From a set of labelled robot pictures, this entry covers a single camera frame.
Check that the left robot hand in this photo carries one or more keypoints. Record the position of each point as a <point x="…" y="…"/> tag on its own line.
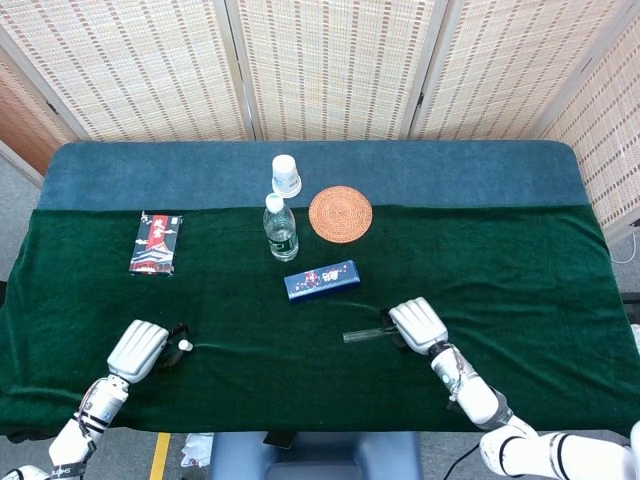
<point x="137" y="350"/>

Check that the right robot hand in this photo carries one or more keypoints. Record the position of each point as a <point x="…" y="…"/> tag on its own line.
<point x="420" y="325"/>

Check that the small white cap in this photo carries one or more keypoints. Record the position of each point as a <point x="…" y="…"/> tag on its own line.
<point x="185" y="345"/>

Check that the clear glass tube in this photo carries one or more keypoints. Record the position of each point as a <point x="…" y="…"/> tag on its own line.
<point x="365" y="335"/>

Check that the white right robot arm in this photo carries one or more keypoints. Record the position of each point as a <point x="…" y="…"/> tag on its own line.
<point x="475" y="400"/>

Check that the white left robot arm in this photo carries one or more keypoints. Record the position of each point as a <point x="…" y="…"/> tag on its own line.
<point x="102" y="405"/>

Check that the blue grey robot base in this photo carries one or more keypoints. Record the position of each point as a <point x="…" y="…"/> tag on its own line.
<point x="320" y="452"/>

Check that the blue rectangular printed box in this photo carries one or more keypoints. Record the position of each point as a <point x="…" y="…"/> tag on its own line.
<point x="322" y="282"/>

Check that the black red printed box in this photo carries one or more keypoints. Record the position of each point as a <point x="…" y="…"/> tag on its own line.
<point x="156" y="245"/>

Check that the yellow floor tape strip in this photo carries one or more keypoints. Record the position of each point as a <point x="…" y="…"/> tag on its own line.
<point x="160" y="457"/>

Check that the crumpled white plastic bag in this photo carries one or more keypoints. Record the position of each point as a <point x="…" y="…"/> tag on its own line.
<point x="197" y="447"/>

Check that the round woven rattan coaster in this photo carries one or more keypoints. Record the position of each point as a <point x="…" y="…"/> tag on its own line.
<point x="340" y="215"/>

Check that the green velvet cloth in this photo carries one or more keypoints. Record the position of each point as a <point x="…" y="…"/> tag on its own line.
<point x="280" y="380"/>

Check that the blue table cloth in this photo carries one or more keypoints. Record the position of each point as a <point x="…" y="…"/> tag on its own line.
<point x="450" y="172"/>

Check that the clear plastic water bottle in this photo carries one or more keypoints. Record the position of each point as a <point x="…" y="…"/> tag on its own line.
<point x="281" y="235"/>

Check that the flat black item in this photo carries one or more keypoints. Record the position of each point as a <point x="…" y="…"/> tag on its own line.
<point x="279" y="439"/>

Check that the white paper cup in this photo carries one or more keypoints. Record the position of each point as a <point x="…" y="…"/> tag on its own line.
<point x="286" y="175"/>

